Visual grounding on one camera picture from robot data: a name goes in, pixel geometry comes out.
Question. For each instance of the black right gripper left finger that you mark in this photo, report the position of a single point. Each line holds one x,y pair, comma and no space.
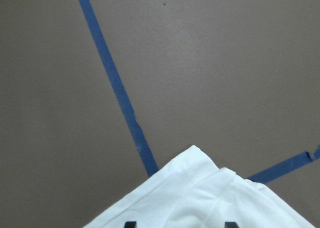
130,225

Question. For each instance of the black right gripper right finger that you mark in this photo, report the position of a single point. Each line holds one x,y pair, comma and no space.
230,225

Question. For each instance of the white long-sleeve printed shirt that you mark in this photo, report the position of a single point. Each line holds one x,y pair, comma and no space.
190,191

